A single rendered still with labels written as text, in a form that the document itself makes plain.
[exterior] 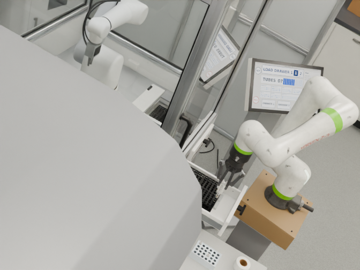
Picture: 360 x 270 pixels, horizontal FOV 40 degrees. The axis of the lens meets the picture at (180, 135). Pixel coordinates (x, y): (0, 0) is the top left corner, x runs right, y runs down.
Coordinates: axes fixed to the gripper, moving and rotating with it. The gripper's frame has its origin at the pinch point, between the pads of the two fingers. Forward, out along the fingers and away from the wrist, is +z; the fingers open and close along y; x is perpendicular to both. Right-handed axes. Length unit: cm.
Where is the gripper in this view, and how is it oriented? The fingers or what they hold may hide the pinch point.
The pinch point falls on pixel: (222, 187)
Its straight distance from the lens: 232.1
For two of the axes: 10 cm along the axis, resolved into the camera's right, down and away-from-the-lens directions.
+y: 8.6, 4.9, -1.4
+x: 4.1, -4.9, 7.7
